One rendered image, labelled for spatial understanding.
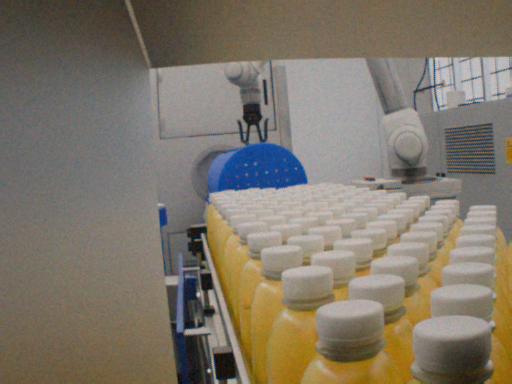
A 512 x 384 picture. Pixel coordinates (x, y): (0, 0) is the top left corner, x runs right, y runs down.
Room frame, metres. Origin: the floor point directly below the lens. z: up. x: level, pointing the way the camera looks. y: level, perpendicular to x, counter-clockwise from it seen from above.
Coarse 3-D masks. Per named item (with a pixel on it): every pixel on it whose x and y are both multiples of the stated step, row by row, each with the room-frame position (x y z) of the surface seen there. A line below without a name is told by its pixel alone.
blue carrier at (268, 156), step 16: (256, 144) 1.91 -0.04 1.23; (272, 144) 1.91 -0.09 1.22; (224, 160) 2.02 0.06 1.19; (240, 160) 1.90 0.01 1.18; (256, 160) 1.91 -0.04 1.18; (272, 160) 1.91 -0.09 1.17; (288, 160) 1.92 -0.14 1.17; (208, 176) 2.69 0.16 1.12; (224, 176) 1.90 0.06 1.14; (240, 176) 1.90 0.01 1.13; (256, 176) 1.91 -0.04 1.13; (272, 176) 1.91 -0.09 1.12; (288, 176) 1.92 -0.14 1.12; (304, 176) 1.92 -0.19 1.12
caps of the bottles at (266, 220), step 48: (288, 192) 1.46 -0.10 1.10; (336, 192) 1.38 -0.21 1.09; (384, 192) 1.27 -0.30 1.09; (288, 240) 0.63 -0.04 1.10; (336, 240) 0.69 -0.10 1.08; (384, 240) 0.63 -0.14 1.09; (432, 240) 0.57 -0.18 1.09; (480, 240) 0.51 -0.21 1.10; (288, 288) 0.44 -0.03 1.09; (384, 288) 0.37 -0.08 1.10; (480, 288) 0.33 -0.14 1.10; (336, 336) 0.31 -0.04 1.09; (432, 336) 0.26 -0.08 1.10; (480, 336) 0.25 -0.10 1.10
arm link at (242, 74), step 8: (232, 64) 2.31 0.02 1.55; (240, 64) 2.30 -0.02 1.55; (248, 64) 2.33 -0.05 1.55; (256, 64) 2.34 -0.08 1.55; (264, 64) 2.37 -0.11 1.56; (224, 72) 2.35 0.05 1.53; (232, 72) 2.31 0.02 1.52; (240, 72) 2.30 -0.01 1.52; (248, 72) 2.33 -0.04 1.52; (256, 72) 2.35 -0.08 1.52; (232, 80) 2.33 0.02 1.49; (240, 80) 2.33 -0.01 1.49; (248, 80) 2.36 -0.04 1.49
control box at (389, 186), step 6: (360, 180) 1.77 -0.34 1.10; (366, 180) 1.69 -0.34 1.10; (372, 180) 1.66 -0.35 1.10; (378, 180) 1.69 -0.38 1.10; (384, 180) 1.66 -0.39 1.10; (390, 180) 1.64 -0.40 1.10; (360, 186) 1.68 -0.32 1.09; (366, 186) 1.62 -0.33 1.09; (372, 186) 1.60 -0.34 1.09; (378, 186) 1.60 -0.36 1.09; (384, 186) 1.60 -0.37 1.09; (390, 186) 1.61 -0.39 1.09; (396, 186) 1.61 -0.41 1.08; (390, 192) 1.61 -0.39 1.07; (396, 192) 1.61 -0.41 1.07
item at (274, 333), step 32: (224, 224) 1.17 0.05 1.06; (224, 256) 0.94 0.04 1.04; (256, 256) 0.68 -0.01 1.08; (384, 256) 0.64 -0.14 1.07; (448, 256) 0.64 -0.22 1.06; (224, 288) 1.05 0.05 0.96; (256, 288) 0.57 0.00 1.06; (416, 288) 0.44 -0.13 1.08; (256, 320) 0.55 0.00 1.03; (288, 320) 0.43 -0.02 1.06; (384, 320) 0.37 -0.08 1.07; (416, 320) 0.43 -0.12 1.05; (256, 352) 0.56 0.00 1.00; (288, 352) 0.42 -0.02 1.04; (320, 352) 0.32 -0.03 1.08; (352, 352) 0.31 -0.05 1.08; (384, 352) 0.33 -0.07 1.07
